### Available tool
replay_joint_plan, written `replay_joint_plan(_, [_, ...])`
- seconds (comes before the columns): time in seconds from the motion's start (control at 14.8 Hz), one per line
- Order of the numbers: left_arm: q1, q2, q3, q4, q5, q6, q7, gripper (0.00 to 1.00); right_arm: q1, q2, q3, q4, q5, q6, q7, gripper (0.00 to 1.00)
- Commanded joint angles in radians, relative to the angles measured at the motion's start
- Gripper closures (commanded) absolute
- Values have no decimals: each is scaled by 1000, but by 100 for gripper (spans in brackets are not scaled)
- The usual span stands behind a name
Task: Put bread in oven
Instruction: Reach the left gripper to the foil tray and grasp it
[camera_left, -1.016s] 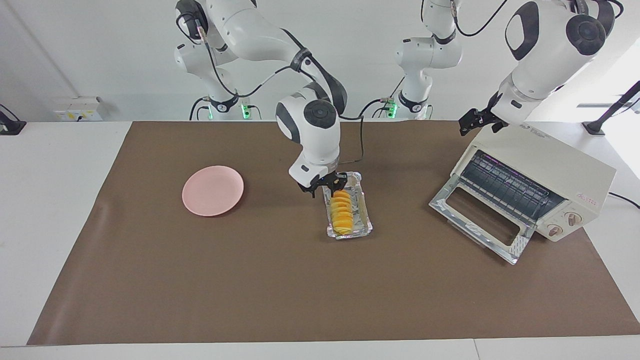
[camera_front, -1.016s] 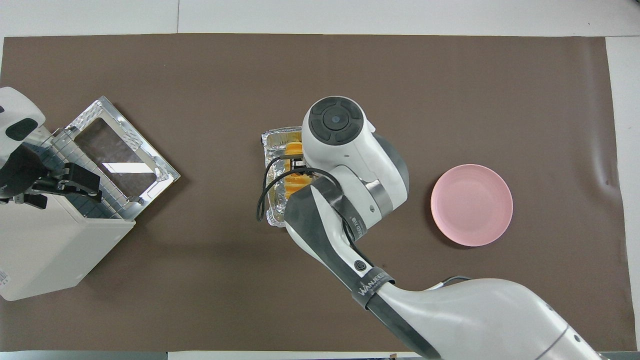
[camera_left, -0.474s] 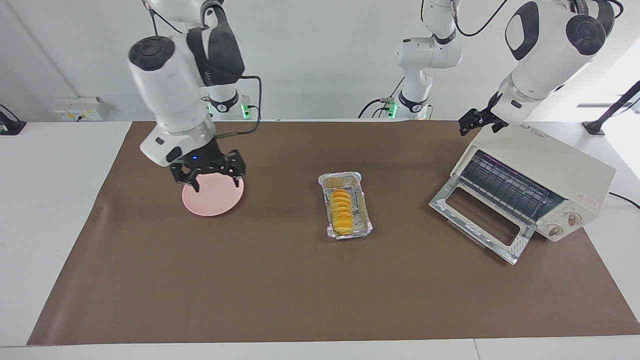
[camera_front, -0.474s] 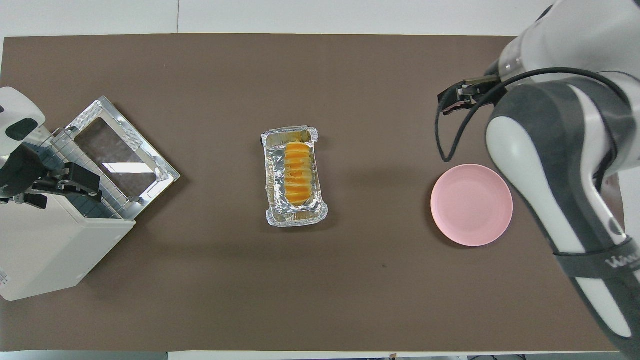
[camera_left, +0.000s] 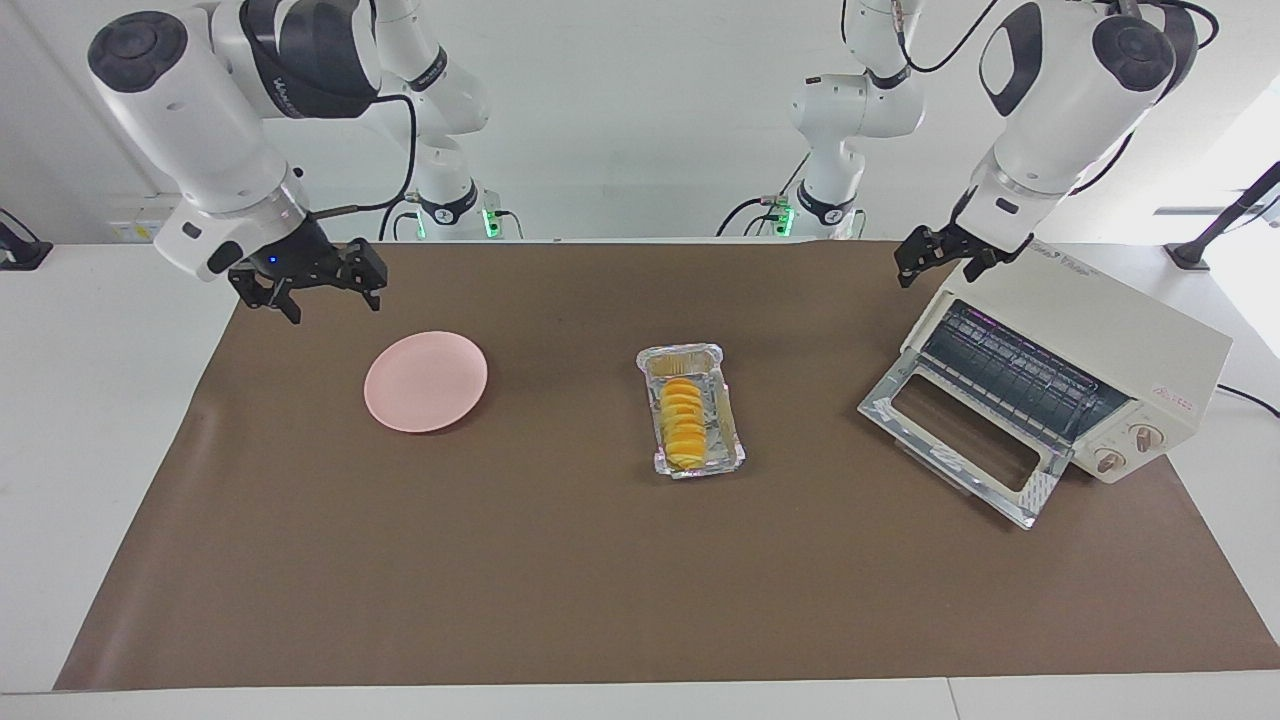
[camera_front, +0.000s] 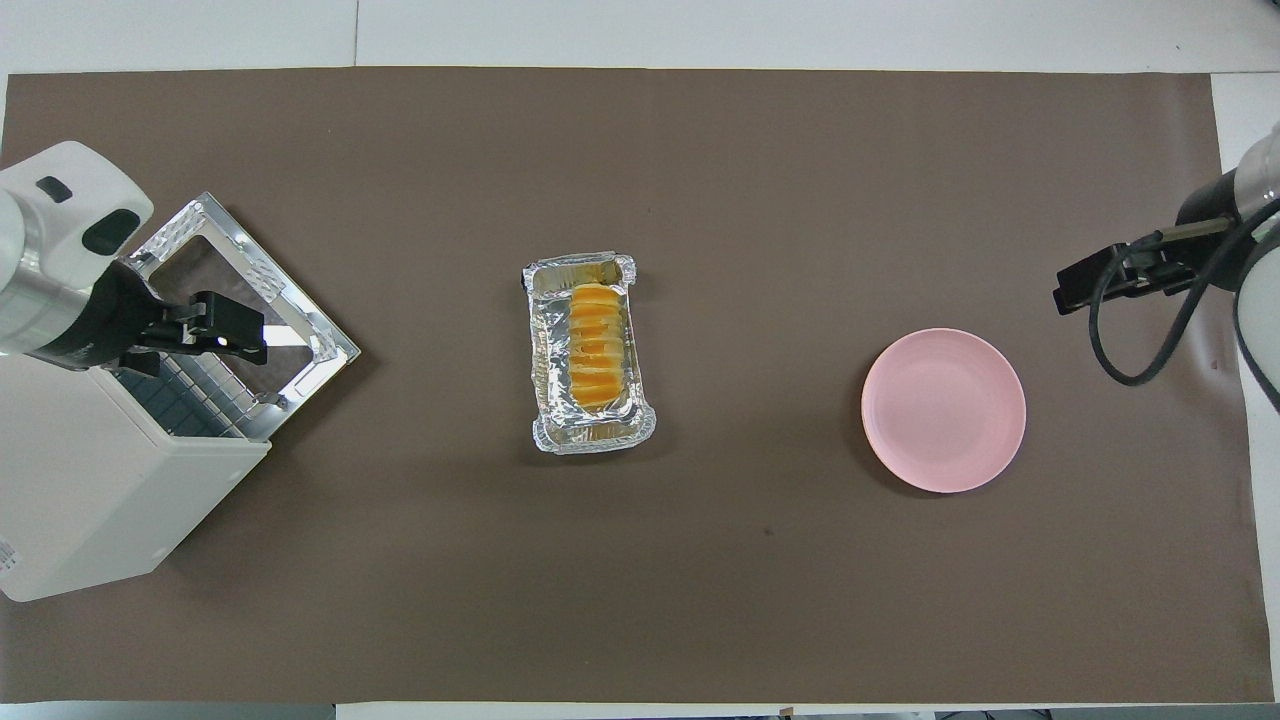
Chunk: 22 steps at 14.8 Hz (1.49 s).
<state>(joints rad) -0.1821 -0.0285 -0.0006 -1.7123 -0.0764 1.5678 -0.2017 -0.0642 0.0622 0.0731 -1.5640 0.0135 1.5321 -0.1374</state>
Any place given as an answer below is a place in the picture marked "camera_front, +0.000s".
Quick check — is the sliced orange bread loaf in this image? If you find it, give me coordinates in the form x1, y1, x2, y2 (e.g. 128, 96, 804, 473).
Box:
568, 283, 629, 409

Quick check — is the brown table mat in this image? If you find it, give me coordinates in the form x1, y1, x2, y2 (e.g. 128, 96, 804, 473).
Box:
0, 67, 1273, 704

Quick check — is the glass oven door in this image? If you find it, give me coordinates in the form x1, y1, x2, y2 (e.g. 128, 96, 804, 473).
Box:
128, 192, 361, 443

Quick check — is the pink round plate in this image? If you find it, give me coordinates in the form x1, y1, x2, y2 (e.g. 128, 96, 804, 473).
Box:
861, 328, 1028, 494

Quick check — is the cream toaster oven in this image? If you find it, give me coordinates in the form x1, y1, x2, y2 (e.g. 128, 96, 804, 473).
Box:
0, 255, 273, 603

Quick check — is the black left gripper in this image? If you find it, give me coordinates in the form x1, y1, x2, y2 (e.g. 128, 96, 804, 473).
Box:
40, 262, 268, 373

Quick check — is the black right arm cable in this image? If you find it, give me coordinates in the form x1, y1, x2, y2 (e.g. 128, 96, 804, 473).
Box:
1088, 195, 1280, 387

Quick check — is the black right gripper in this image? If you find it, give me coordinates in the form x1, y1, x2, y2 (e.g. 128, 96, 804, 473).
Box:
1053, 170, 1246, 316

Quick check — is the aluminium foil tray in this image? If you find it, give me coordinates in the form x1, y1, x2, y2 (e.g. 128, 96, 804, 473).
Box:
522, 252, 658, 456

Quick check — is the oven wire rack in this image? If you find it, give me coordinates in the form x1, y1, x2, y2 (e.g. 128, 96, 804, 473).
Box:
105, 355, 251, 441

